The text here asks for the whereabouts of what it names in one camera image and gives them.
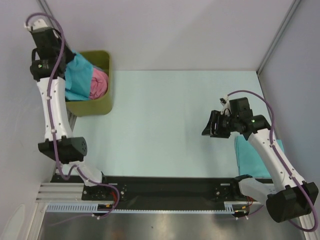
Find pink t shirt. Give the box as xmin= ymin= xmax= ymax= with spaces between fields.
xmin=89 ymin=68 xmax=109 ymax=100

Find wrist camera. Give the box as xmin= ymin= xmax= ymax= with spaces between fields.
xmin=24 ymin=18 xmax=49 ymax=33
xmin=219 ymin=94 xmax=232 ymax=117

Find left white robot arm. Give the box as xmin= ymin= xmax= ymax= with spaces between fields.
xmin=30 ymin=26 xmax=111 ymax=200

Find olive green plastic bin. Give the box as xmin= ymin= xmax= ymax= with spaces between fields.
xmin=66 ymin=50 xmax=114 ymax=117

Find cyan blue t shirt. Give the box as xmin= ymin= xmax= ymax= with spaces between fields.
xmin=65 ymin=51 xmax=94 ymax=101

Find white slotted cable duct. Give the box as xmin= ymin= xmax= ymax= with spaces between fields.
xmin=46 ymin=202 xmax=249 ymax=214

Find aluminium extrusion rail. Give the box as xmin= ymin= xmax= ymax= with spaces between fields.
xmin=36 ymin=182 xmax=84 ymax=203

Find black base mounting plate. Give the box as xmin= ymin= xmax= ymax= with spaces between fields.
xmin=51 ymin=175 xmax=256 ymax=210

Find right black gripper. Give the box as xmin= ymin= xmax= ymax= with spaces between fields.
xmin=201 ymin=110 xmax=239 ymax=139

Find folded teal t shirt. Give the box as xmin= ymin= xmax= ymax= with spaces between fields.
xmin=234 ymin=135 xmax=271 ymax=179

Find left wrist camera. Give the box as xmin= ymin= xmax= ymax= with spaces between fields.
xmin=24 ymin=18 xmax=49 ymax=33

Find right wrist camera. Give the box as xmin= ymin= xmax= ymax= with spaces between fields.
xmin=219 ymin=94 xmax=232 ymax=117

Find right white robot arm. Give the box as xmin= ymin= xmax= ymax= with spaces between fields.
xmin=201 ymin=97 xmax=319 ymax=223

